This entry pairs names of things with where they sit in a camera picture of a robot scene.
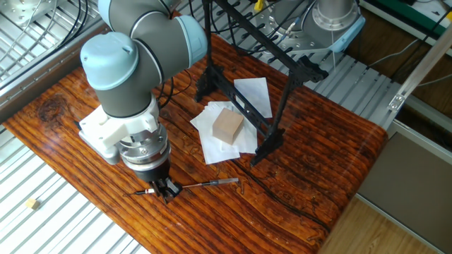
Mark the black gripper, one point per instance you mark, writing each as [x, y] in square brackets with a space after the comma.
[152, 169]

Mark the thin calligraphy brush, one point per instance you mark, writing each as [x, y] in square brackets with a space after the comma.
[208, 183]

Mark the grey robot base column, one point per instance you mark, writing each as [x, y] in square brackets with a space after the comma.
[337, 13]

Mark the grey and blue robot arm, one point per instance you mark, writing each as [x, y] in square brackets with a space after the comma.
[123, 67]

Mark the black metal pen rack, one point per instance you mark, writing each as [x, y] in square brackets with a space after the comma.
[244, 106]

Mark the white paper sheet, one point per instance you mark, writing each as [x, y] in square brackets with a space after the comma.
[256, 93]
[219, 152]
[203, 120]

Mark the large wooden block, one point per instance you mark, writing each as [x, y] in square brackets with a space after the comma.
[227, 127]

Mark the tiny yellow cube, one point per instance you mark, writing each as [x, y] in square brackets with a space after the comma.
[32, 204]

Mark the green board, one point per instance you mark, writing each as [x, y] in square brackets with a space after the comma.
[434, 10]

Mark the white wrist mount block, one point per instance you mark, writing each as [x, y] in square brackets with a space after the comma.
[102, 137]

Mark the white aluminium frame post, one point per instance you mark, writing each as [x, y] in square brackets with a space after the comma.
[424, 65]

